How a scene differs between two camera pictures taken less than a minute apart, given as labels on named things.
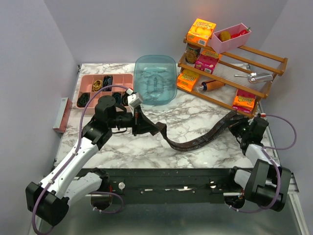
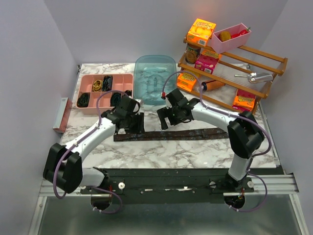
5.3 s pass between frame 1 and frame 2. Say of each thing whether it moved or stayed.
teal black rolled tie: stayed
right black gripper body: moved
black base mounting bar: stayed
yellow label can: stayed
